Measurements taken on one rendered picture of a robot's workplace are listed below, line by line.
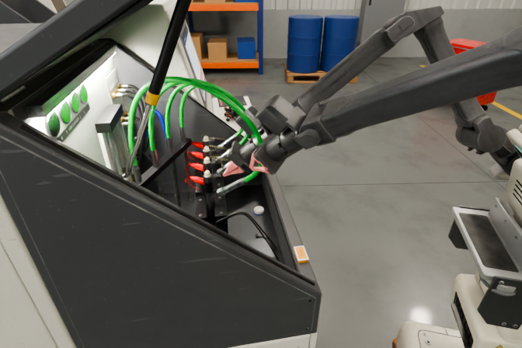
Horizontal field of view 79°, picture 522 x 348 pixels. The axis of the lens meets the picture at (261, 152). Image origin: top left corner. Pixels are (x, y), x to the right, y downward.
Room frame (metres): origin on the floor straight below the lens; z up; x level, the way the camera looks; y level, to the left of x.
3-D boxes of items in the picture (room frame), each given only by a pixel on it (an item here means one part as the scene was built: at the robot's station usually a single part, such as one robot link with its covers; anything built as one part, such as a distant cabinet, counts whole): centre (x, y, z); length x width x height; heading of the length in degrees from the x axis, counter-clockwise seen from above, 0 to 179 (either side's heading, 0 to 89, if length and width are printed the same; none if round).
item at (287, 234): (0.85, -0.07, 0.87); 0.62 x 0.04 x 0.16; 10
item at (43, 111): (0.76, 0.42, 1.43); 0.54 x 0.03 x 0.02; 10
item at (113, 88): (1.00, 0.46, 1.20); 0.13 x 0.03 x 0.31; 10
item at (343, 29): (5.76, -1.05, 0.51); 1.20 x 0.85 x 1.02; 90
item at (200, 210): (0.92, 0.18, 0.91); 0.34 x 0.10 x 0.15; 10
